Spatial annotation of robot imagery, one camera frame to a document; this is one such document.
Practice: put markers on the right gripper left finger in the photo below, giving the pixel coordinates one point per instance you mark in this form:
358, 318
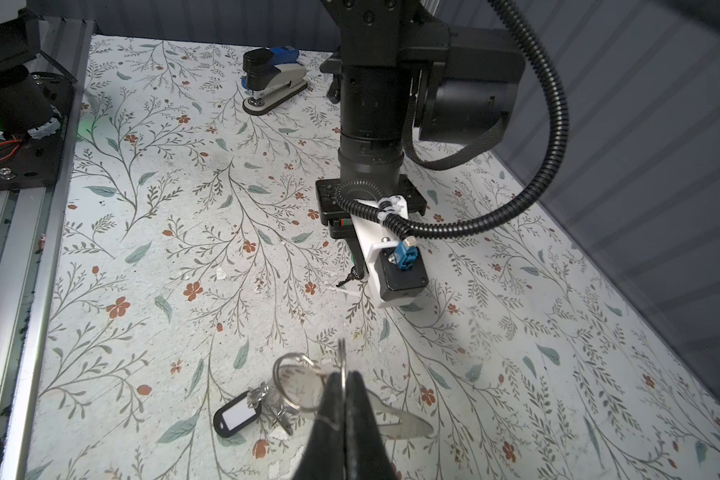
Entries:
324, 454

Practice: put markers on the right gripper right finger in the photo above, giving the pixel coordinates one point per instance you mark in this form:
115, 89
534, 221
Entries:
365, 454

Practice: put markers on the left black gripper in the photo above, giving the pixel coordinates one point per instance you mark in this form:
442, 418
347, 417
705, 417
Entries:
340, 202

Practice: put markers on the black tag key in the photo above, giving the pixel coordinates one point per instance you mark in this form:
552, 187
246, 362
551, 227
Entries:
262, 403

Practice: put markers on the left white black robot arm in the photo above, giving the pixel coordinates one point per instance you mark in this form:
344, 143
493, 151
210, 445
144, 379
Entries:
412, 87

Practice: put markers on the blue usb stick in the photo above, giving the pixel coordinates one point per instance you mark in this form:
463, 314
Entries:
271, 77

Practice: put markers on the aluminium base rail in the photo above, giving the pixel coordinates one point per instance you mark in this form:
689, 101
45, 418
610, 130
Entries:
36, 159

